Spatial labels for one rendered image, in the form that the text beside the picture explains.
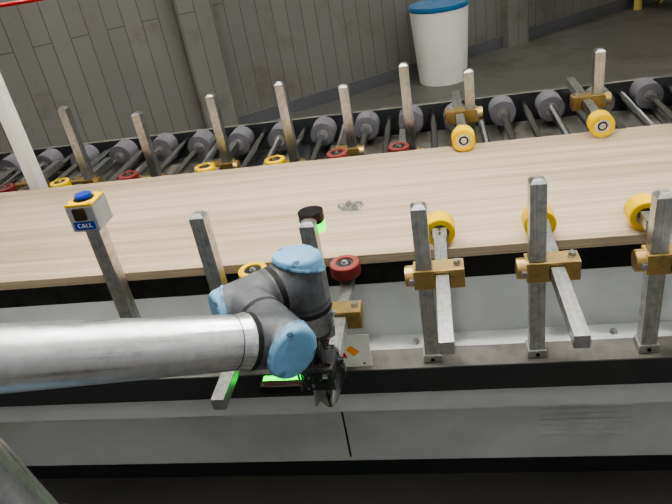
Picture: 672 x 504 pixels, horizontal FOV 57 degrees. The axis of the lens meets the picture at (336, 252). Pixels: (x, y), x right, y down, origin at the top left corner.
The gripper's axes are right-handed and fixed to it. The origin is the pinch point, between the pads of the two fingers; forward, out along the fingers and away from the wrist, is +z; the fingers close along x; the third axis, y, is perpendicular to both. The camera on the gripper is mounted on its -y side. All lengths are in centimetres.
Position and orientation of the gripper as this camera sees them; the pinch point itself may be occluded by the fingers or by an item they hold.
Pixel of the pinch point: (330, 398)
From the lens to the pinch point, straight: 135.0
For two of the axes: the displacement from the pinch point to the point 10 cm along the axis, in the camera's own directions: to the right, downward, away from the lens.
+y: -1.2, 4.9, -8.6
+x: 9.8, -0.7, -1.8
